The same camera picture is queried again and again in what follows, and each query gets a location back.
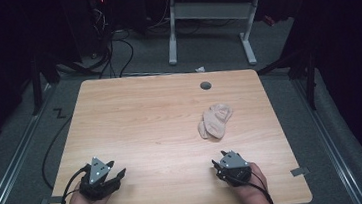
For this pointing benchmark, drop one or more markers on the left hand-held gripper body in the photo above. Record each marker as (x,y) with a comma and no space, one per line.
(93,189)

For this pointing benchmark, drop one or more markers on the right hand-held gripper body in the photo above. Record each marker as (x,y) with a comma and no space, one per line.
(237,173)

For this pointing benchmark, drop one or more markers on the beige sock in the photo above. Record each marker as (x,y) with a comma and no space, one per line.
(217,118)
(202,130)

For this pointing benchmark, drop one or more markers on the person's right hand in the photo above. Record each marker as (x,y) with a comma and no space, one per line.
(256,191)

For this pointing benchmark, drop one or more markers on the grey tape strip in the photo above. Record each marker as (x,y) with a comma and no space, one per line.
(299,171)
(53,200)

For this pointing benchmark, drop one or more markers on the white paper scrap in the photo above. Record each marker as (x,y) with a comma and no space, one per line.
(200,69)

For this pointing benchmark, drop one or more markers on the black metal stand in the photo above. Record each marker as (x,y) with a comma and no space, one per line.
(36,85)
(310,76)

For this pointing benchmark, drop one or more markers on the metal floor rail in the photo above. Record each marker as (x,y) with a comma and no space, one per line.
(330,141)
(11,165)

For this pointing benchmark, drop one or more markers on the white metal frame desk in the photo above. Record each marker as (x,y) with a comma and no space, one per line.
(213,10)

